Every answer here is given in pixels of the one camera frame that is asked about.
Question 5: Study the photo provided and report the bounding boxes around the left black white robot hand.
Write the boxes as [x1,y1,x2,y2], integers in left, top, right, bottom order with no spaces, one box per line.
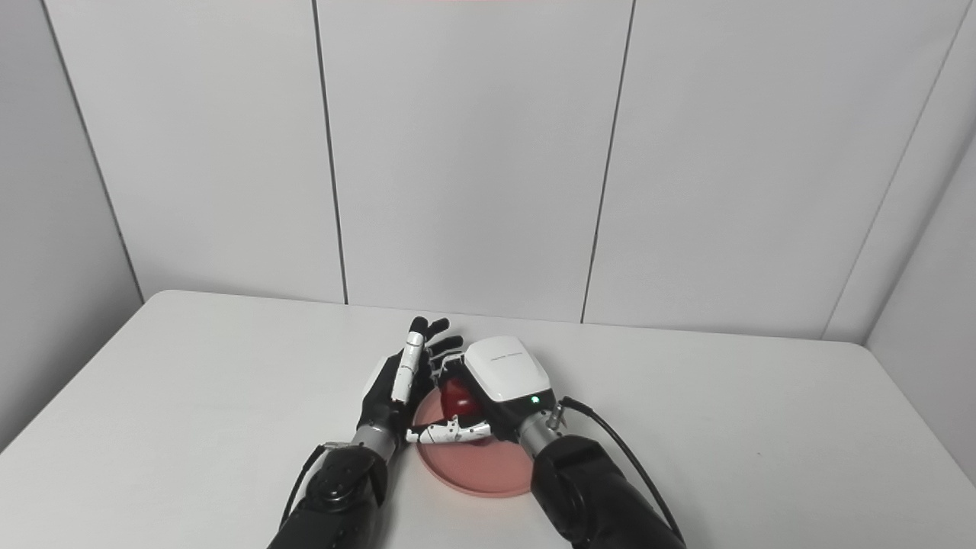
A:
[356,316,465,445]

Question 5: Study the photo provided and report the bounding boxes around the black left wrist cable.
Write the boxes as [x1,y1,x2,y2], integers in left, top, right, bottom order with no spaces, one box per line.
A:
[278,441,330,532]

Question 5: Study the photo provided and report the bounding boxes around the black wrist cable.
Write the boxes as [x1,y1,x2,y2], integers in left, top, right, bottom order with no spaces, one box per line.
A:
[558,396,686,545]
[278,441,330,532]

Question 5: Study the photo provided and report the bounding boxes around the red apple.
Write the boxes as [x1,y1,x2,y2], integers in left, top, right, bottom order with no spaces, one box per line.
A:
[441,379,478,417]

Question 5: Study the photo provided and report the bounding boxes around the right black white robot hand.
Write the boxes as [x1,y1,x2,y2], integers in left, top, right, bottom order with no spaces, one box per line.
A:
[405,335,563,445]

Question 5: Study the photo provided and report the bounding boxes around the pink round plate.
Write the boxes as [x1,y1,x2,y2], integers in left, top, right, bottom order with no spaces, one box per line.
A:
[413,387,538,499]

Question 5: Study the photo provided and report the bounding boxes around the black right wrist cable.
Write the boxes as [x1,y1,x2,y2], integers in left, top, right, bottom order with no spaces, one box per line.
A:
[558,396,686,545]

